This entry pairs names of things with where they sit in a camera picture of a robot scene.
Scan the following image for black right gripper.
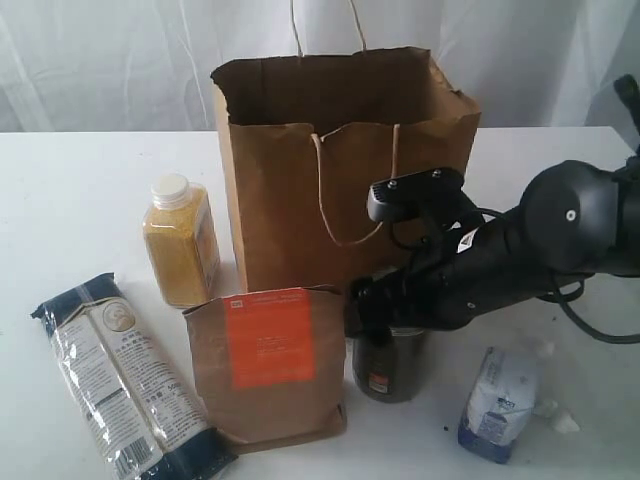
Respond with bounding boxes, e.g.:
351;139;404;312
343;227;525;345

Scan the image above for white and blue small packet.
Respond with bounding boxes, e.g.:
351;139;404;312
457;346;539;464

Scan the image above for brown paper shopping bag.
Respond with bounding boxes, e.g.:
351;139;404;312
209;0;482;321

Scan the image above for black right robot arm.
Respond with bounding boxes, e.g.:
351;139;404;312
345;156;639;345

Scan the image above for brown pouch with orange label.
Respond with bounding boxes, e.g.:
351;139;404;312
183;286;347;454

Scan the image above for yellow millet plastic bottle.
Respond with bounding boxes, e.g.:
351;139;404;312
143;174;220;308

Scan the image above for white crumpled paper bits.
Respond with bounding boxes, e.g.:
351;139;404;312
529;336;581;435

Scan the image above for noodle packet, navy and white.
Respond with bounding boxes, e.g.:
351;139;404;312
31;273;237;479

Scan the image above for white backdrop curtain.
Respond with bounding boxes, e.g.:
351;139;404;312
1;1;639;132

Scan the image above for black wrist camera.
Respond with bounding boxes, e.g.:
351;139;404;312
366;167;469;223

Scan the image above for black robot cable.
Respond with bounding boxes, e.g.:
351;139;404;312
539;269;640;346

